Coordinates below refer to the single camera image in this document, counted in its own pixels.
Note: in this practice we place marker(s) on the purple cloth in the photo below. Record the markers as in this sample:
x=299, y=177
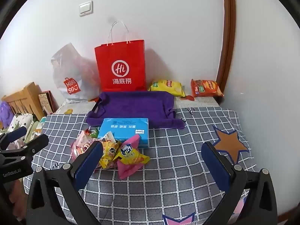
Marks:
x=5, y=113

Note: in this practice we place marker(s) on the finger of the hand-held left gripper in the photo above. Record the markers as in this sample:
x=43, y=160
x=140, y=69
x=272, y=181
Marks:
x=16, y=133
x=35, y=145

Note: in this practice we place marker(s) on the brown wooden door frame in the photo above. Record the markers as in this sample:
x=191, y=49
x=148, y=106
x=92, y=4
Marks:
x=228, y=39

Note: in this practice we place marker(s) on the white floral cloth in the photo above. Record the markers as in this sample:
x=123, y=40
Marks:
x=21, y=121

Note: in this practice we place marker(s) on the orange chip bag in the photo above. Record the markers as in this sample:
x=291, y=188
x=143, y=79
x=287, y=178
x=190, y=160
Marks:
x=206, y=88

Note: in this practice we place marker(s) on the yellow chip bag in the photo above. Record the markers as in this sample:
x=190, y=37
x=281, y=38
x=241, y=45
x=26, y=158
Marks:
x=166, y=86

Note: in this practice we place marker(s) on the blue tissue pack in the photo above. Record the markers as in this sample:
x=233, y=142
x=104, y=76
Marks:
x=126, y=126

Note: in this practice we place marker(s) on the white plastic bag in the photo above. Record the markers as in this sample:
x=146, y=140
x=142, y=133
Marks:
x=70, y=75

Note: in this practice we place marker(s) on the yellow pink sweet potato snack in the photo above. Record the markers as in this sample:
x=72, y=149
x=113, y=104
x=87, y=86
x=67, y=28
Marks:
x=127, y=168

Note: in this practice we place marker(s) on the grey checked blanket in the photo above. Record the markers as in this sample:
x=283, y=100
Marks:
x=175, y=173

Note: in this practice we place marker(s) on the yellow printed snack packet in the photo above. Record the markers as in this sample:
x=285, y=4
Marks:
x=107, y=154

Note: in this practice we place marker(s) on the purple cloth-lined tray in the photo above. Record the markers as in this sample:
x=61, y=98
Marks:
x=136, y=105

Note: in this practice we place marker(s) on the red paper bag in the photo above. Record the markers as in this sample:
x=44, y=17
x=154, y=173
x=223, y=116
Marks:
x=121, y=61

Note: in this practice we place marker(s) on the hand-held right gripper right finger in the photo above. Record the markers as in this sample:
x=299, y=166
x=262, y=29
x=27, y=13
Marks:
x=215, y=166

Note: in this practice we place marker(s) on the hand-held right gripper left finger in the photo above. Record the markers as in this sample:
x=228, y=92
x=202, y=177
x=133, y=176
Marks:
x=88, y=161

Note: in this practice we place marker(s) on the red foil candy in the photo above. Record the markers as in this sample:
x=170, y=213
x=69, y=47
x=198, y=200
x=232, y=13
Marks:
x=87, y=131

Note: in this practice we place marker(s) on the beige patterned box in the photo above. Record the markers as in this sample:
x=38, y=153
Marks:
x=48, y=103

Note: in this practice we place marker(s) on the white wall switch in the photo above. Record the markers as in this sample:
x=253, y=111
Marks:
x=85, y=9

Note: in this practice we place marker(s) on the white red fruit snack packet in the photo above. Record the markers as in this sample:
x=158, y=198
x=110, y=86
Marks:
x=80, y=146

